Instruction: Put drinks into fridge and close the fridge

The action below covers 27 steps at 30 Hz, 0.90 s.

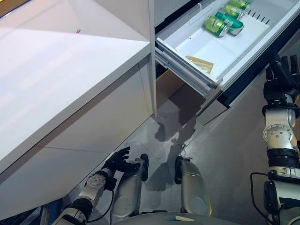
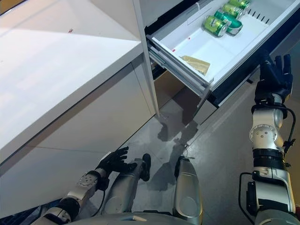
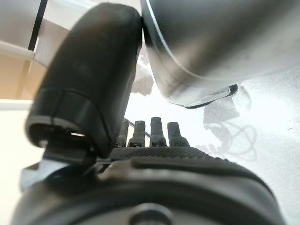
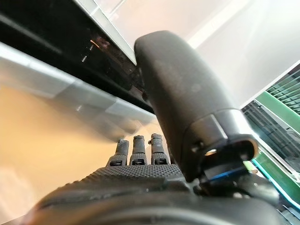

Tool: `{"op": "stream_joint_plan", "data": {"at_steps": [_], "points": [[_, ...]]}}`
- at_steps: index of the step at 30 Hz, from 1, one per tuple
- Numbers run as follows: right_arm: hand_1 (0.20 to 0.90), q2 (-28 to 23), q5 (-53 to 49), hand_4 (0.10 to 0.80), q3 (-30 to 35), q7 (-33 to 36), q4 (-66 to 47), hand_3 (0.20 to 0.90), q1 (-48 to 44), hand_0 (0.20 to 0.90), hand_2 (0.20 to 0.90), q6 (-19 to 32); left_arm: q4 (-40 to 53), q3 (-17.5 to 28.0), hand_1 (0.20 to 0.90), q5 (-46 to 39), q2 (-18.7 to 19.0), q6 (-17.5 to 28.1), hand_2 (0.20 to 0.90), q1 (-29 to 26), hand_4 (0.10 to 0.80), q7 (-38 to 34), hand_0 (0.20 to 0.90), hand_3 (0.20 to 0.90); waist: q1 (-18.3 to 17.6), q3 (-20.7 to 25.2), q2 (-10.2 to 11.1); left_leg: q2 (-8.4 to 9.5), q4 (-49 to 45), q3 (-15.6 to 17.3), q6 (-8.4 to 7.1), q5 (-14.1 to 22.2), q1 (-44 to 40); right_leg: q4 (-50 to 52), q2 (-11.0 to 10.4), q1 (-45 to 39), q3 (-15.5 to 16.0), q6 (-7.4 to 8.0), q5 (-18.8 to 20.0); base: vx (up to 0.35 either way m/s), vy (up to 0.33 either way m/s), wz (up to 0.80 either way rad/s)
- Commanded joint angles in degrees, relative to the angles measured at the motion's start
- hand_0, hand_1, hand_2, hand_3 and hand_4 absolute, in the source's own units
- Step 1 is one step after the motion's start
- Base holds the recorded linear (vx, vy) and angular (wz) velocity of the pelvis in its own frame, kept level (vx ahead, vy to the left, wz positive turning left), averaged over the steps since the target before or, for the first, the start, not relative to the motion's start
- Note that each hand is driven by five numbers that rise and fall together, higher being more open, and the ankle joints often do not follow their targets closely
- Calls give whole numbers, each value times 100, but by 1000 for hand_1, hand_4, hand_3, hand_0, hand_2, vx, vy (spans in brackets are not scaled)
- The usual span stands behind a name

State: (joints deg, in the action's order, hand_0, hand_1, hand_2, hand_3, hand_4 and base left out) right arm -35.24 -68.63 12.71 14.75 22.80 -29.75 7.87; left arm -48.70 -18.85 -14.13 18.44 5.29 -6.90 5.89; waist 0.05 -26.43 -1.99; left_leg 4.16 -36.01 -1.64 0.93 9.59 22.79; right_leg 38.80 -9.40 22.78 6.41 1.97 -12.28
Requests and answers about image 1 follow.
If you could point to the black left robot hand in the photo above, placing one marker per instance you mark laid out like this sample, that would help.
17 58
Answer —
116 161

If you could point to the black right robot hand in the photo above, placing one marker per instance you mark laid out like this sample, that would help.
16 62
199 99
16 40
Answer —
281 86

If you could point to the tan packet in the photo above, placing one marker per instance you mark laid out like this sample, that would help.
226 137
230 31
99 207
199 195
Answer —
199 62

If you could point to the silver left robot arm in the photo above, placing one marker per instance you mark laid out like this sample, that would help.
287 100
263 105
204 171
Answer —
93 182

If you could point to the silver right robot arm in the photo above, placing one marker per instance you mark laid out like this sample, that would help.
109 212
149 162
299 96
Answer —
279 136

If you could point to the white fridge drawer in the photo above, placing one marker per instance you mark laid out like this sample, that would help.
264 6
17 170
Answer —
211 47

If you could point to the silver left robot leg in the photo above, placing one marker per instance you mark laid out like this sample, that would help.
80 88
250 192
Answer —
127 187

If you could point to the silver robot leg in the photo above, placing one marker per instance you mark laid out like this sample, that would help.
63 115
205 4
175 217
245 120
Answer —
193 185
127 187

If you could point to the grey robot torso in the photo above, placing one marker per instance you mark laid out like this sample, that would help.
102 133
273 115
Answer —
164 219

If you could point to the dark green white drink can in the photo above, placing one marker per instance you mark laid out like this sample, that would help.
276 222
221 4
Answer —
234 24

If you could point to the silver right robot leg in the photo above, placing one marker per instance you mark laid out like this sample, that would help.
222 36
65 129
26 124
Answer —
193 185

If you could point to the light green drink can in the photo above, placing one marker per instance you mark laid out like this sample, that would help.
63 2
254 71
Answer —
232 9
214 24
240 3

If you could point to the white counter cabinet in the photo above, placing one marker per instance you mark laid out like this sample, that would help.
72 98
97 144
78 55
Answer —
58 82

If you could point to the white vertical side panel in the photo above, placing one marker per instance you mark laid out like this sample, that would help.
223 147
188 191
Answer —
152 58

